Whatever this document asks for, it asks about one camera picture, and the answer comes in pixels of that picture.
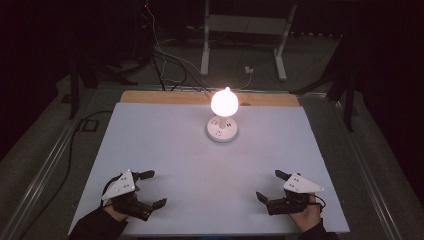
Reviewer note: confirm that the white power plug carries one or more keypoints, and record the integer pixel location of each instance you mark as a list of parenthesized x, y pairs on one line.
[(248, 70)]

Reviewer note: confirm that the white table lamp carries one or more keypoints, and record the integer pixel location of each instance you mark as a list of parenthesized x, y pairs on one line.
[(221, 130)]

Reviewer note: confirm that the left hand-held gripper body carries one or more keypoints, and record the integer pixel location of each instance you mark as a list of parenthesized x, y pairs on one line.
[(124, 186)]

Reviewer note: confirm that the person's left hand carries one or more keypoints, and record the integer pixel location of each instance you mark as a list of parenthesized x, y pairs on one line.
[(118, 214)]

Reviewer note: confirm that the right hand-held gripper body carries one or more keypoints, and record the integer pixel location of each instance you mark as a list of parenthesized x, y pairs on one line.
[(288, 204)]

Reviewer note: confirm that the metal floor rail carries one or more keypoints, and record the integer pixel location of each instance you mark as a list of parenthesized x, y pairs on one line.
[(370, 180), (36, 180)]

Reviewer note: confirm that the white table cover sheet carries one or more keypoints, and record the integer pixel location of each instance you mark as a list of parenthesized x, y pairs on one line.
[(186, 166)]

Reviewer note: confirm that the person's right hand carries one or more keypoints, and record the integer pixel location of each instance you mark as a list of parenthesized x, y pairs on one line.
[(310, 216)]

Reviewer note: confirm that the black metal stand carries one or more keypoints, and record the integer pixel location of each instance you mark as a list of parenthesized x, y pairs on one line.
[(74, 90), (348, 90)]

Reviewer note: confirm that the white metal desk frame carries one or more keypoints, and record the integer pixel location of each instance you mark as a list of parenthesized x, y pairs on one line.
[(245, 24)]

